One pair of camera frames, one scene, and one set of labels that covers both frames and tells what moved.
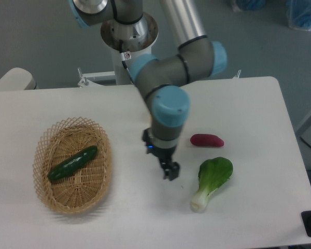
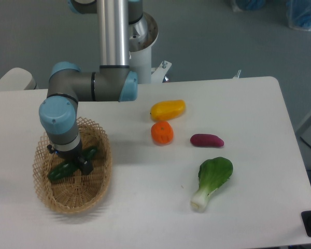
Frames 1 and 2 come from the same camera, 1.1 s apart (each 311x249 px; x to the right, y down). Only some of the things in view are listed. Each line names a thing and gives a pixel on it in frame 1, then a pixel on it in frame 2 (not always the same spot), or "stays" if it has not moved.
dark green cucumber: [72, 163] stays
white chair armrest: [17, 79] stays
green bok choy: [213, 174] stays
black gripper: [165, 154] → [85, 165]
